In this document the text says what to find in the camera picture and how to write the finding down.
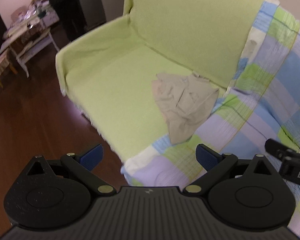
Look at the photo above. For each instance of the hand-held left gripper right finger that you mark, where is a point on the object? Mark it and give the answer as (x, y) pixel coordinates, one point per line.
(206, 156)

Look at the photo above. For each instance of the beige sleeveless top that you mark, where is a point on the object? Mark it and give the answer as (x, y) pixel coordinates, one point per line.
(187, 105)

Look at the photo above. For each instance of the clutter of tableware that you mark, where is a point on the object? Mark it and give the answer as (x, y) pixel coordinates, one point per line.
(30, 12)

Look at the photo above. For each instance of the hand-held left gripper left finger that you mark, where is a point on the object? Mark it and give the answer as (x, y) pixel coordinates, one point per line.
(92, 156)

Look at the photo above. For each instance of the white side table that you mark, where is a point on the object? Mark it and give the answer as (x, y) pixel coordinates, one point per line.
(32, 47)

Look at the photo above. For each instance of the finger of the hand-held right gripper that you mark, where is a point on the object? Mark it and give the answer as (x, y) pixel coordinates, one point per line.
(277, 147)

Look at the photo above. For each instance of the checkered blanket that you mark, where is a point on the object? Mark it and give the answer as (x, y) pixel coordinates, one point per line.
(265, 85)

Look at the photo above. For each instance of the grey cabinet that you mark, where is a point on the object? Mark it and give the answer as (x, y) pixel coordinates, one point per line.
(93, 10)

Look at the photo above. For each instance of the green covered sofa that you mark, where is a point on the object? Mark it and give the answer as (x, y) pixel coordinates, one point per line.
(115, 80)

